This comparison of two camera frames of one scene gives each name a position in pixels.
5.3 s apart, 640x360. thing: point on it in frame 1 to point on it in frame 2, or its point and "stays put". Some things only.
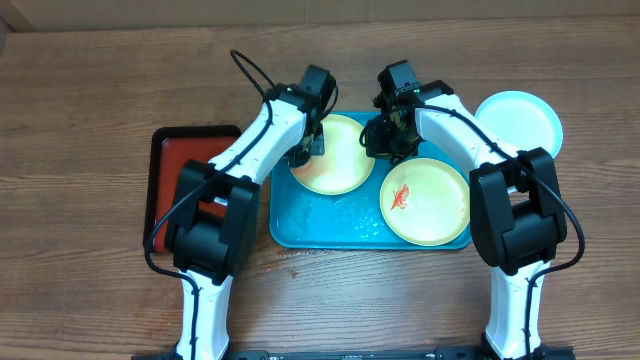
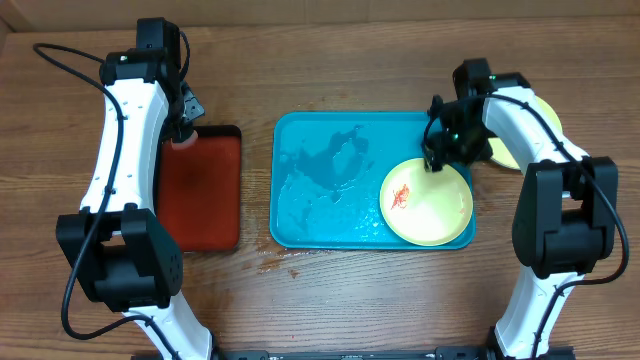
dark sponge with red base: x=300 y=165 to x=184 y=139
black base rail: x=549 y=353 stays put
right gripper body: x=391 y=144 to x=469 y=142
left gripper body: x=314 y=144 to x=176 y=123
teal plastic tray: x=303 y=218 stays put
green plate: x=346 y=165 to x=499 y=152
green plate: x=424 y=202 stays put
